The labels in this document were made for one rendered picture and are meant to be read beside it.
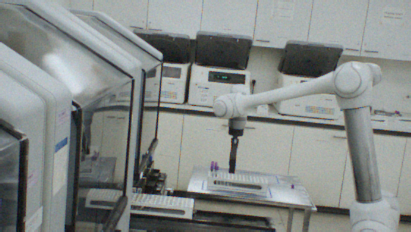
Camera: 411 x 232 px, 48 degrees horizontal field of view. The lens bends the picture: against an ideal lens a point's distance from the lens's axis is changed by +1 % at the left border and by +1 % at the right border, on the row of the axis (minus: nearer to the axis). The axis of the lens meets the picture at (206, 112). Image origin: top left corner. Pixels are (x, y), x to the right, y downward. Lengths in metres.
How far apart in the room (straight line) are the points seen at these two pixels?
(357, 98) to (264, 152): 2.52
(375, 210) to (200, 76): 2.59
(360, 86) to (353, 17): 2.82
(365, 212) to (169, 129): 2.62
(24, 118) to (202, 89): 3.49
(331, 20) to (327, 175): 1.45
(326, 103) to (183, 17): 1.56
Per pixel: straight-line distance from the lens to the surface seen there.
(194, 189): 2.22
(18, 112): 0.69
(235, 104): 2.00
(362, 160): 1.87
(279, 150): 4.27
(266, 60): 4.76
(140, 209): 1.93
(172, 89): 4.14
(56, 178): 0.88
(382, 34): 4.66
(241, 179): 2.26
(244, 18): 4.40
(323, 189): 4.46
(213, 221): 1.93
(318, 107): 4.27
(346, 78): 1.79
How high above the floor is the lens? 1.57
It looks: 10 degrees down
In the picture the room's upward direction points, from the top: 6 degrees clockwise
